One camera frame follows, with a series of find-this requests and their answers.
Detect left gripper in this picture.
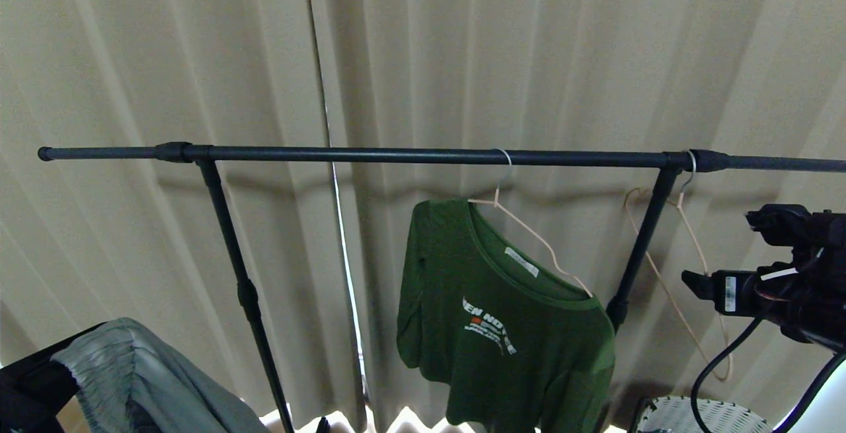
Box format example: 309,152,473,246
0,323,106,433

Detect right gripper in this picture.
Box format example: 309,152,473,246
711,269,846,348

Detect pale grey shorts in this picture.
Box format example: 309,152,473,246
52,317,268,433

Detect pink clothes hanger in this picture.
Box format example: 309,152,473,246
468,149,596,299
623,151,734,382

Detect green sleeveless shirt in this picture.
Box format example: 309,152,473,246
397,198,617,433

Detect white laundry basket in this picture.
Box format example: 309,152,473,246
628,395,774,433

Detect black clothes rack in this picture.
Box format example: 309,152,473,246
38,142,846,433

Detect beige curtain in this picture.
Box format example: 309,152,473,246
0,0,846,433

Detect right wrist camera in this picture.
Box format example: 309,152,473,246
746,204,846,265

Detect black cable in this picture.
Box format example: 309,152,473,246
691,314,771,433
773,350,846,433

